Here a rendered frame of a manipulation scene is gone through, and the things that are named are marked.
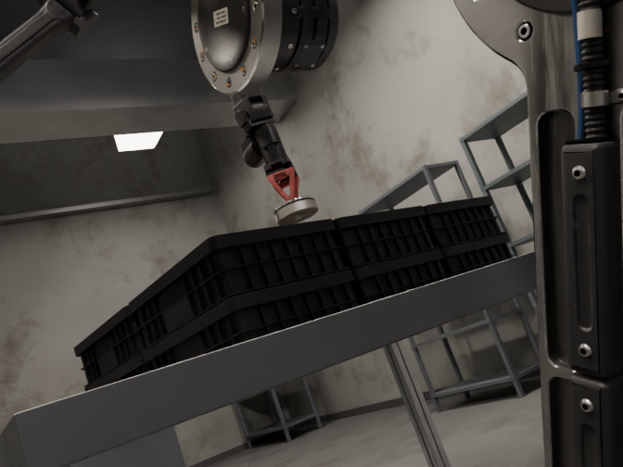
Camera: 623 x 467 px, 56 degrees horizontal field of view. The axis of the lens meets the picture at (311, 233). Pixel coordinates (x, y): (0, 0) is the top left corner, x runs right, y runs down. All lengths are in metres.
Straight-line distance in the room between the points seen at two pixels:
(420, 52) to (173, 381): 5.16
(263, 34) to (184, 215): 8.01
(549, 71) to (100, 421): 0.37
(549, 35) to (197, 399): 0.34
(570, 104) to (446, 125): 4.87
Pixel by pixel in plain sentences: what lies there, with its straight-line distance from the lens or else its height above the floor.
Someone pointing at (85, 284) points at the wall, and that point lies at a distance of 8.04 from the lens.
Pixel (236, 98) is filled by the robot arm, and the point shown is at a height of 1.33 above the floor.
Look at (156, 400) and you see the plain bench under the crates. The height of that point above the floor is 0.68.
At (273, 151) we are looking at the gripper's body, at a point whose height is 1.17.
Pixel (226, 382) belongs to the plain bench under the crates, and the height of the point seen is 0.68.
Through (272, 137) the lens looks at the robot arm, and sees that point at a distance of 1.45.
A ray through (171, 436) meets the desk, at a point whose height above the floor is 0.59.
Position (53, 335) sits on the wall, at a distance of 7.83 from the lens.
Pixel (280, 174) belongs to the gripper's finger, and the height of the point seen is 1.11.
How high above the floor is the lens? 0.66
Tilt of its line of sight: 12 degrees up
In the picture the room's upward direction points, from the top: 20 degrees counter-clockwise
